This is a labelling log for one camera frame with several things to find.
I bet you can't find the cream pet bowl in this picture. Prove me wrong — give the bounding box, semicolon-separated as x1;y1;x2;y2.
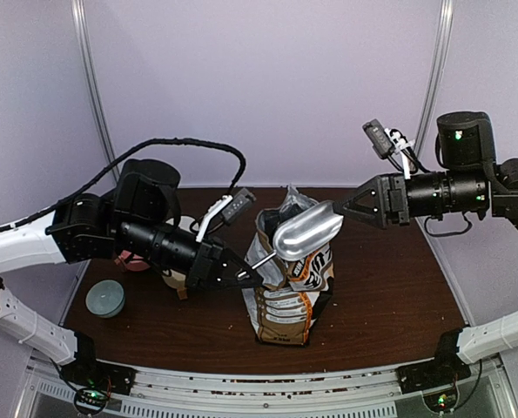
162;269;188;300

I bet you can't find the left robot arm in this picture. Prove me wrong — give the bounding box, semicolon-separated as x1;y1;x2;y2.
0;159;262;387

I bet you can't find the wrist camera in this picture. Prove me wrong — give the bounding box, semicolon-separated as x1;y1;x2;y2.
362;119;420;179
196;188;256;242

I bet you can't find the metal frame post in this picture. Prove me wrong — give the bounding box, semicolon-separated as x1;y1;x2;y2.
414;0;455;155
71;0;115;163

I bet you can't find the white ceramic bowl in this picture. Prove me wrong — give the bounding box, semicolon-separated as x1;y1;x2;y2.
178;215;199;233

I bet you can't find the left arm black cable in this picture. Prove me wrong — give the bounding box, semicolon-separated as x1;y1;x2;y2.
0;137;247;239

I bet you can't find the pet food bag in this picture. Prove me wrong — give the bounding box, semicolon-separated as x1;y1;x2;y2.
242;185;334;346

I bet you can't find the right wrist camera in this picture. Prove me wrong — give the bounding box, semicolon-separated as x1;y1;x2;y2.
362;119;420;179

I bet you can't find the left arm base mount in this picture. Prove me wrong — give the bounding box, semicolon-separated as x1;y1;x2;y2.
57;332;136;417

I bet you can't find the light blue ceramic bowl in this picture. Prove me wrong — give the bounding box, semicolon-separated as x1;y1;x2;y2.
85;280;125;319

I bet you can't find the right metal frame post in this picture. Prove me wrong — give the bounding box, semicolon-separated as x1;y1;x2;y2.
414;0;455;155

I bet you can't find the left metal frame post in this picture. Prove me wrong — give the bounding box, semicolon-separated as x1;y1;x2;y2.
71;0;115;163

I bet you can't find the front aluminium rail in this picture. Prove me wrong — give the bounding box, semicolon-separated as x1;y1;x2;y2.
13;354;518;417

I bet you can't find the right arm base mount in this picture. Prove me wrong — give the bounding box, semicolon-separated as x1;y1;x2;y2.
396;328;471;415

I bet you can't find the pink pet bowl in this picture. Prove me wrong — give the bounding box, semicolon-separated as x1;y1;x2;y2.
114;251;150;273

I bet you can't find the metal food scoop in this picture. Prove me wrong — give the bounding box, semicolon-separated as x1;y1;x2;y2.
238;200;344;279

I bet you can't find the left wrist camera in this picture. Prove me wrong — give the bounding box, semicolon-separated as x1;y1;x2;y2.
196;188;256;242

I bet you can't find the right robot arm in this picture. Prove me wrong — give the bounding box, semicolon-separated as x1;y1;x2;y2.
333;111;518;385

